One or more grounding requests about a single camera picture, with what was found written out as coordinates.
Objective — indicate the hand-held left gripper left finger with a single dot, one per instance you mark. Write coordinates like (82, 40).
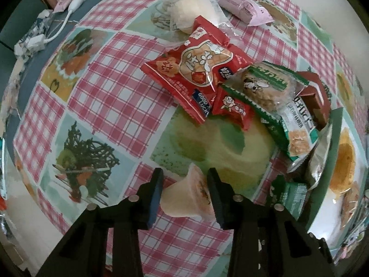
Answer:
(152, 202)

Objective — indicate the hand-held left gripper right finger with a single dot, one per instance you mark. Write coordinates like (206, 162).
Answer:
(217, 207)

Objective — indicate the peach jelly cup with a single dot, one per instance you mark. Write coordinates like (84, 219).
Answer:
(184, 196)

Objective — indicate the small red candy packet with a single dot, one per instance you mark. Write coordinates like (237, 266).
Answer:
(233, 106)

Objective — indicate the green and white snack packet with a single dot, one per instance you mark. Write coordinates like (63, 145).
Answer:
(297, 132)

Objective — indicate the green-rimmed tray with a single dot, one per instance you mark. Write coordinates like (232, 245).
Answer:
(331, 173)

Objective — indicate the large red snack packet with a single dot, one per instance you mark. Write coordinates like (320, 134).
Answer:
(184, 63)

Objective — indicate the small green packet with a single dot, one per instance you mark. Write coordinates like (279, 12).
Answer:
(291, 199)

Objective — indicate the checkered printed tablecloth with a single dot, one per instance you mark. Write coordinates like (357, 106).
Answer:
(115, 106)

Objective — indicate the silver foil packet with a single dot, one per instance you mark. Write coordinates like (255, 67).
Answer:
(318, 155)

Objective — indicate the clear green-edged cookie packet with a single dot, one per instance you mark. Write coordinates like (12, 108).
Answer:
(265, 86)

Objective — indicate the clear cracker packet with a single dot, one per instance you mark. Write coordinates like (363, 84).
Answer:
(351, 205)

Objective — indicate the pile of colourful packets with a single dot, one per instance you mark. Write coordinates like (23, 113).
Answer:
(353, 239)

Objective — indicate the small brown carton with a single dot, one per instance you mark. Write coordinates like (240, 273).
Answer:
(314, 92)

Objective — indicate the round white bun in wrapper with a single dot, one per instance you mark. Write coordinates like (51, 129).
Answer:
(187, 11)

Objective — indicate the pink wrapped cake bar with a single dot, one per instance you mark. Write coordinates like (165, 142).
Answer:
(239, 5)

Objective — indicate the blue lined table cover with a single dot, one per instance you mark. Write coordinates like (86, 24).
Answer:
(86, 8)

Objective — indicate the blue and white patterned cloth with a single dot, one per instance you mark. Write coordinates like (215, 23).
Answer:
(39, 26)

